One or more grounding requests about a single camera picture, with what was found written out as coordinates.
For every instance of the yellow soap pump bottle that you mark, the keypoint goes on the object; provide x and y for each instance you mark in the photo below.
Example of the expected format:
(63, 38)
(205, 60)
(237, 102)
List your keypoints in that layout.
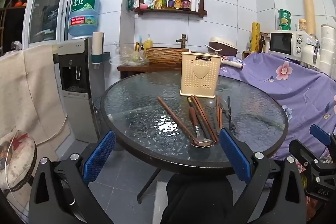
(148, 44)

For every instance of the green hanging packet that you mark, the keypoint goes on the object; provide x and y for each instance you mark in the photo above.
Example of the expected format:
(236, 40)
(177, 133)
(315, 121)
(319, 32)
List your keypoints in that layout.
(130, 1)

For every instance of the bronze faucet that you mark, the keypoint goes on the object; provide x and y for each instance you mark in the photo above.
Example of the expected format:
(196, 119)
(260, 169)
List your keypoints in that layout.
(181, 40)

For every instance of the white electric kettle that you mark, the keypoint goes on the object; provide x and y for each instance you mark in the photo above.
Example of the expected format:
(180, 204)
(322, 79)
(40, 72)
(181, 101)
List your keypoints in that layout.
(309, 53)

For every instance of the dark soy sauce bottle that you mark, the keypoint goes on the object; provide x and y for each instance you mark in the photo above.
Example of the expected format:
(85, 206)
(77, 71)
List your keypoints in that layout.
(186, 1)

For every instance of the cream pan with lid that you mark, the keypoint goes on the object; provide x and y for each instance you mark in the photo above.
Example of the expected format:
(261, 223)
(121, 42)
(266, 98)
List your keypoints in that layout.
(232, 64)

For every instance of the brown glass bottle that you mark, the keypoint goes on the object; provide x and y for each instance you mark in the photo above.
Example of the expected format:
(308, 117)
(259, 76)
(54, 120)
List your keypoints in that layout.
(262, 44)

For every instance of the pink small bowl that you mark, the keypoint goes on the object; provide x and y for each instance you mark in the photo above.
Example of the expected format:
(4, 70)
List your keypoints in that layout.
(143, 6)

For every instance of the cream perforated utensil holder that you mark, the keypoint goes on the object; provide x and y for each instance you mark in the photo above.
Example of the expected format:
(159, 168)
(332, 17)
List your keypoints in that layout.
(200, 83)

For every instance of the orange label sauce bottle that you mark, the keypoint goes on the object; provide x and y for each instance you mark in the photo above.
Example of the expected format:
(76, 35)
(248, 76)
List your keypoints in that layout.
(178, 1)

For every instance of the white microwave oven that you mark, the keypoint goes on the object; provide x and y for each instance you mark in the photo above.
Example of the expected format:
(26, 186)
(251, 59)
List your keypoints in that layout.
(282, 43)

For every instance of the purple floral cloth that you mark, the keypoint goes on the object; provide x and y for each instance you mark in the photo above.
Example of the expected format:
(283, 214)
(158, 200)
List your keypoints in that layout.
(288, 92)

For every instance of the beige lidded jar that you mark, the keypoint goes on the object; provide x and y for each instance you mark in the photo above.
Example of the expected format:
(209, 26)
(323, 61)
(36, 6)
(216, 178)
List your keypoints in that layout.
(302, 25)

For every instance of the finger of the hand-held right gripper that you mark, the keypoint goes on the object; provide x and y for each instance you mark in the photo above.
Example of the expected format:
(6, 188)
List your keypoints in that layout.
(319, 134)
(307, 154)

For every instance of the yellow wrapped roll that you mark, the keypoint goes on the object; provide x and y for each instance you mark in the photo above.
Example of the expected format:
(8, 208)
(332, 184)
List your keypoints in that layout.
(255, 37)

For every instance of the paper cup dispenser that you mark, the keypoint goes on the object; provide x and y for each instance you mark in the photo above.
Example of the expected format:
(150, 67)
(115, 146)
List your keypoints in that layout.
(97, 45)

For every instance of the clear plastic bag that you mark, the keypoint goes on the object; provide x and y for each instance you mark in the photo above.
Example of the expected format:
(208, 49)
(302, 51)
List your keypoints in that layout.
(128, 56)

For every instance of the white squeeze bottle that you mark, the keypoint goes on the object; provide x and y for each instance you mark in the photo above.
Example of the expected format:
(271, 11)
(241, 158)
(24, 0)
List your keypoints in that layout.
(193, 3)

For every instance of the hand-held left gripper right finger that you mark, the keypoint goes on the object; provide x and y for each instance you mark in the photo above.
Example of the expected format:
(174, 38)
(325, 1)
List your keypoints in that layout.
(233, 155)

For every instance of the dark wooden counter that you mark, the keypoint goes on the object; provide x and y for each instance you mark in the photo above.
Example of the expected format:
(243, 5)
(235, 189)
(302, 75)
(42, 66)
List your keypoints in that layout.
(147, 69)

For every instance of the stack of green bowls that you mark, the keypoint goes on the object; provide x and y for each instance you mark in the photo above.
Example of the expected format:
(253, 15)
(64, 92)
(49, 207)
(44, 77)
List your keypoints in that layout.
(284, 19)

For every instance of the yellow oil bottle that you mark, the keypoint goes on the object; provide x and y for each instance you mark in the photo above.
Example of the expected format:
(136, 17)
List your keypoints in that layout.
(164, 1)

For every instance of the round glass table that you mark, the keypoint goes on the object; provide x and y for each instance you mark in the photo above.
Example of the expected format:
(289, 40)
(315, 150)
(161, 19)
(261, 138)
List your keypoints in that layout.
(136, 108)

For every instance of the round cushioned stool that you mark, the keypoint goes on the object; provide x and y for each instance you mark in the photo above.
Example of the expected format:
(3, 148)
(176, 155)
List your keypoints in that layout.
(15, 158)

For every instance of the blue water bottle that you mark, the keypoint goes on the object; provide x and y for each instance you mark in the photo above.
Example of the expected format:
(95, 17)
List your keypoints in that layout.
(84, 14)

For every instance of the brown and cream rice cooker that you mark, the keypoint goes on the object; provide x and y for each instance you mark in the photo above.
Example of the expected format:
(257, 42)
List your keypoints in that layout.
(223, 45)

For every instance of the tall beige roll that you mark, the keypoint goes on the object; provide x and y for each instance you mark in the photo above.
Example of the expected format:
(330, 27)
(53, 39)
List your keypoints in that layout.
(308, 8)

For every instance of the grey water dispenser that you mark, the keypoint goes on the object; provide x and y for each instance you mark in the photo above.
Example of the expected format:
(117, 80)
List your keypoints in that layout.
(76, 77)

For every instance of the person's black trousers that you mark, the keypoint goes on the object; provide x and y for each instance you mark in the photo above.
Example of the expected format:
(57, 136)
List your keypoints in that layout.
(197, 200)

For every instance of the beige hanging cloth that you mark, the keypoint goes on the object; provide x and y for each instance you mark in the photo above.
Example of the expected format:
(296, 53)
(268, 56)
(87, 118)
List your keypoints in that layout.
(29, 92)

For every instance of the thin metal spoon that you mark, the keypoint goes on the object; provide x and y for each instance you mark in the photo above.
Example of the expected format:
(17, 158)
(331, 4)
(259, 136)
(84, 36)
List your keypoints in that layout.
(224, 106)

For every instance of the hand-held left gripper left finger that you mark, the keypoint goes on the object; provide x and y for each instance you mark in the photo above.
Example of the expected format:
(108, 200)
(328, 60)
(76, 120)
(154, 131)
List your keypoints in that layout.
(99, 155)

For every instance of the yellow seasoning packets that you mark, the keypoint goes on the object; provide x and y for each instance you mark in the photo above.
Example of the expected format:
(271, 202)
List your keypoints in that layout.
(156, 2)

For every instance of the sliding window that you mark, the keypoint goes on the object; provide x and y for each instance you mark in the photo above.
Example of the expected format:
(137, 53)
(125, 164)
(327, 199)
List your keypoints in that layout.
(47, 3)

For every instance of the woven pattern wash basin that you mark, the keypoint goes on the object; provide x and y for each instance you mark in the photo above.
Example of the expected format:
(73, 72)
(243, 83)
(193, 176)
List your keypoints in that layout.
(165, 56)

